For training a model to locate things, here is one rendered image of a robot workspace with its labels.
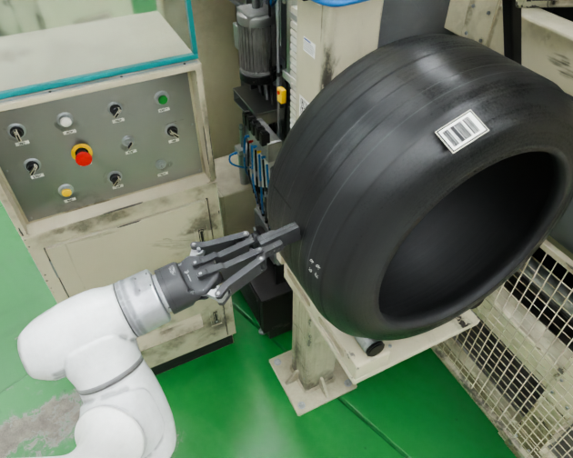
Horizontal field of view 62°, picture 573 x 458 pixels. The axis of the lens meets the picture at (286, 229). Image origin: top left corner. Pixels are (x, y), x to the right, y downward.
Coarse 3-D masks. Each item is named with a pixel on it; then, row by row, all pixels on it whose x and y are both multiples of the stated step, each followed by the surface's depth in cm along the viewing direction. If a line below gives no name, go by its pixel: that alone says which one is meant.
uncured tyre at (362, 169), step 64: (384, 64) 76; (448, 64) 73; (512, 64) 75; (320, 128) 77; (384, 128) 69; (512, 128) 68; (320, 192) 74; (384, 192) 68; (448, 192) 69; (512, 192) 107; (320, 256) 76; (384, 256) 73; (448, 256) 115; (512, 256) 99; (384, 320) 86; (448, 320) 102
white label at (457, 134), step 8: (472, 112) 66; (456, 120) 66; (464, 120) 66; (472, 120) 65; (440, 128) 66; (448, 128) 65; (456, 128) 65; (464, 128) 65; (472, 128) 65; (480, 128) 65; (440, 136) 65; (448, 136) 65; (456, 136) 65; (464, 136) 65; (472, 136) 65; (448, 144) 65; (456, 144) 65; (464, 144) 64
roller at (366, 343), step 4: (360, 340) 102; (364, 340) 102; (368, 340) 101; (372, 340) 101; (376, 340) 101; (380, 340) 102; (360, 344) 103; (364, 344) 102; (368, 344) 101; (372, 344) 100; (376, 344) 100; (380, 344) 101; (384, 344) 102; (364, 348) 102; (368, 348) 101; (372, 348) 100; (376, 348) 101; (380, 348) 102; (368, 352) 101; (372, 352) 101; (376, 352) 102; (380, 352) 103; (372, 356) 103
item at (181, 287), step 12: (168, 264) 73; (180, 264) 76; (204, 264) 75; (156, 276) 71; (168, 276) 71; (180, 276) 71; (192, 276) 74; (216, 276) 74; (168, 288) 70; (180, 288) 71; (192, 288) 72; (204, 288) 72; (168, 300) 71; (180, 300) 71; (192, 300) 72
